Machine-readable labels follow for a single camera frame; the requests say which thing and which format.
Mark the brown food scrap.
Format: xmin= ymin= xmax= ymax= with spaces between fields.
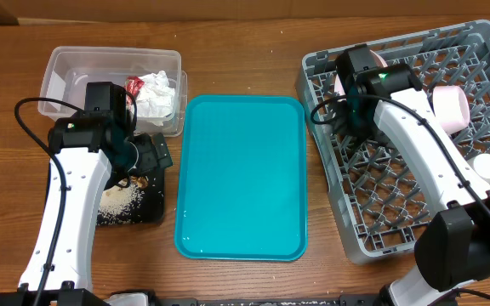
xmin=116 ymin=176 xmax=149 ymax=190

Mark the large pink plate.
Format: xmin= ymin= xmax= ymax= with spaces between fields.
xmin=334 ymin=50 xmax=387 ymax=95

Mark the white napkin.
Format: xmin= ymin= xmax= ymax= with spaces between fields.
xmin=135 ymin=71 xmax=175 ymax=119

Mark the red snack wrapper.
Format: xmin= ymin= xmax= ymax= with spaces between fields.
xmin=125 ymin=76 xmax=145 ymax=98

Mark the small pink plate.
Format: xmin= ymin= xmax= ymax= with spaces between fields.
xmin=432 ymin=86 xmax=470 ymax=134

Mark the small white cup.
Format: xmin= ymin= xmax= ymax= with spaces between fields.
xmin=467 ymin=153 xmax=490 ymax=184

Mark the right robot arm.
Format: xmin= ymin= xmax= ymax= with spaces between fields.
xmin=332 ymin=60 xmax=490 ymax=305

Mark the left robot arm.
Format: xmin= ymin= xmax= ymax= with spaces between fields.
xmin=0 ymin=110 xmax=173 ymax=305

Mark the grey dishwasher rack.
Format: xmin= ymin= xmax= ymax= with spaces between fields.
xmin=296 ymin=20 xmax=490 ymax=264

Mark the black plastic tray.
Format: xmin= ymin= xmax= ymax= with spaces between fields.
xmin=47 ymin=133 xmax=167 ymax=226

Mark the clear plastic bin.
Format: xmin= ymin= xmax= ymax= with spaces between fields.
xmin=40 ymin=46 xmax=188 ymax=137

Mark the teal serving tray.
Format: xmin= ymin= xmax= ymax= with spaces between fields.
xmin=174 ymin=95 xmax=308 ymax=262

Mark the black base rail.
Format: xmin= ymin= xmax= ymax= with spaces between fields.
xmin=105 ymin=290 xmax=391 ymax=306

